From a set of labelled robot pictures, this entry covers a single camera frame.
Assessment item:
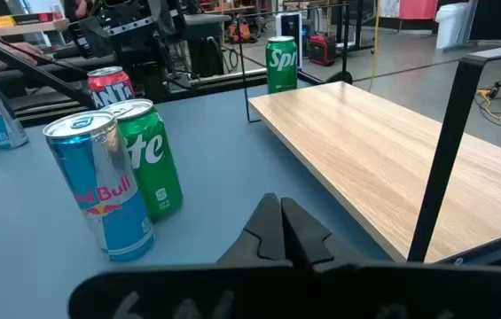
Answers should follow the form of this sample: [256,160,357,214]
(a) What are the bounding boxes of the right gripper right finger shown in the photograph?
[280,197,370,268]

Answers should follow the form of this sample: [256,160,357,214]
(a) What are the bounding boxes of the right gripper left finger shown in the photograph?
[216,192,286,266]

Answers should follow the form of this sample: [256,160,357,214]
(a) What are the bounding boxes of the green Sprite can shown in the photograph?
[265,35,299,95]
[101,98,184,222]

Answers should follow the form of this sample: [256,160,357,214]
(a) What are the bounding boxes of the red Fanta strawberry can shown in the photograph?
[86,66,137,111]

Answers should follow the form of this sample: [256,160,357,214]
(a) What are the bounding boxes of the wooden shelf black metal legs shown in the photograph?
[236,3,501,263]

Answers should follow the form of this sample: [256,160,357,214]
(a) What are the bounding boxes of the blue-grey table mat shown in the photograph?
[0,82,393,319]

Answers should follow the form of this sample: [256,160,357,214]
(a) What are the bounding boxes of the red black generator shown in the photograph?
[306,33,338,66]

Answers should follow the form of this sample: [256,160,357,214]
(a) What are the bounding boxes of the black cabinet grey top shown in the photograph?
[183,12,233,79]

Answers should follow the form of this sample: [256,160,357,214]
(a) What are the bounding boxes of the orange power tool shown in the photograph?
[227,19,254,44]

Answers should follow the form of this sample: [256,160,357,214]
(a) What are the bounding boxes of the white-framed black panel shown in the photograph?
[275,12,303,67]

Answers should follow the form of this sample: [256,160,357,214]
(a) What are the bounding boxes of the orange-red partition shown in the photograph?
[398,0,440,21]

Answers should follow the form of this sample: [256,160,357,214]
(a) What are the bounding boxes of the white bin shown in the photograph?
[434,2,472,50]

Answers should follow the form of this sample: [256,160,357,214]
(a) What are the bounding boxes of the person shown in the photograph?
[63,0,96,21]

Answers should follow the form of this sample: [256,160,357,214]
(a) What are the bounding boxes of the person's hand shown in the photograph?
[0,42,43,72]

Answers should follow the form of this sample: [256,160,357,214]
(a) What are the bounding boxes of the wooden ledge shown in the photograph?
[0,18,70,37]

